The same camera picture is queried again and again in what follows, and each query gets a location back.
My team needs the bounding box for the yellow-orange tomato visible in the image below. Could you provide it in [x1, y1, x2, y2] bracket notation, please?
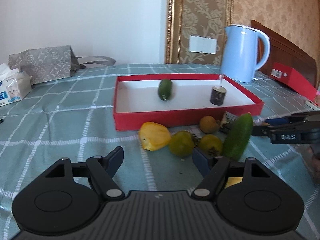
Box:
[199, 134, 223, 155]

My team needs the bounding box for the green-yellow tomato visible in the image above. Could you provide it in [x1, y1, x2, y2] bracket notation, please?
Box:
[169, 131, 196, 157]

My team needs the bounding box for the large green cucumber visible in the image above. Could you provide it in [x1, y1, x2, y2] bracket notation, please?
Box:
[222, 113, 254, 162]

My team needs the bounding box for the light blue electric kettle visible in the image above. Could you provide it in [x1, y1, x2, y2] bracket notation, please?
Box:
[220, 24, 271, 83]

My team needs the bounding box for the grey weathered wood block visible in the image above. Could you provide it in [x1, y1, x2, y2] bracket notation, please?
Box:
[219, 111, 239, 134]

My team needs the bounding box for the white tissue pack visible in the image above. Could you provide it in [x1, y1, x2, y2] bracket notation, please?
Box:
[0, 63, 32, 107]

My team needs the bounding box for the red box lid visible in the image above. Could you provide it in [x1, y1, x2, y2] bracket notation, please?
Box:
[271, 62, 318, 99]

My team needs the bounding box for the small brown round fruit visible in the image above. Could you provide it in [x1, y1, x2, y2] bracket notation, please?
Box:
[199, 116, 221, 134]

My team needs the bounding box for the large yellow fruit piece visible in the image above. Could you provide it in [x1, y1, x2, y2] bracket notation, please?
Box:
[139, 122, 172, 151]

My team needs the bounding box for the red shallow cardboard box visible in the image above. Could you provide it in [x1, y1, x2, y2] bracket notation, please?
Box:
[113, 74, 265, 132]

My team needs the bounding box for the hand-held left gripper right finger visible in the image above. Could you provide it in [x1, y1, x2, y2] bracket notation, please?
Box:
[192, 147, 273, 200]

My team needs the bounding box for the small yellow fruit piece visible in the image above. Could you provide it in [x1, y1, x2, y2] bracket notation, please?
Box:
[224, 177, 243, 189]

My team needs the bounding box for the grey patterned gift bag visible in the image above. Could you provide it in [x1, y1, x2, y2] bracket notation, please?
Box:
[8, 45, 117, 85]

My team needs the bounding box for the small green cucumber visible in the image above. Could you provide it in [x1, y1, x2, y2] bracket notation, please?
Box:
[157, 79, 174, 102]

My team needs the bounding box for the gold wall frame moulding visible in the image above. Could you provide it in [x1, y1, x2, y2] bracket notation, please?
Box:
[164, 0, 234, 65]

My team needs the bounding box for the brown wooden headboard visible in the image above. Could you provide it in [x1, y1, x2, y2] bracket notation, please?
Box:
[251, 20, 320, 90]

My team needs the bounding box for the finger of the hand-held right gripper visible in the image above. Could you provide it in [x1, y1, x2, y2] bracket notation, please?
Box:
[252, 125, 304, 144]
[264, 112, 320, 128]

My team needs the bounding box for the green checked tablecloth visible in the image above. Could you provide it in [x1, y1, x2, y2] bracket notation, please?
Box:
[0, 63, 320, 240]

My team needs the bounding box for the dark round wooden log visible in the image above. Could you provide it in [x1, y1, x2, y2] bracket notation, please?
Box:
[210, 86, 227, 105]

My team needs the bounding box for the person's right hand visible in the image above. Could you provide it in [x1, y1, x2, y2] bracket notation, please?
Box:
[309, 146, 320, 180]

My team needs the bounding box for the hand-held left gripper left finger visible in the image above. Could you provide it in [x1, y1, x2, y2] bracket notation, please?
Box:
[45, 146, 125, 201]

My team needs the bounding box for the white wall switch panel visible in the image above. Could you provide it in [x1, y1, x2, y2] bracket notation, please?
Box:
[189, 35, 217, 54]

